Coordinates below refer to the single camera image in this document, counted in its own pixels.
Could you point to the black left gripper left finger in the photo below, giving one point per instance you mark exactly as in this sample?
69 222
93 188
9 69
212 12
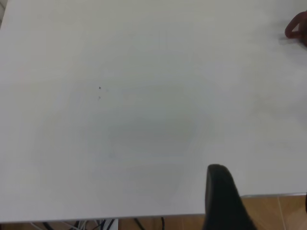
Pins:
220 203

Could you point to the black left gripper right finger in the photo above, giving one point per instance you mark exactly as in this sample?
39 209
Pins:
306 202

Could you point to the red ceramic mug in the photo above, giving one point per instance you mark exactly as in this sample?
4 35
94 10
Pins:
288 32

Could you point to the white power strip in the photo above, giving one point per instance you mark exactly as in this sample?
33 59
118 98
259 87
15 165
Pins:
112 224

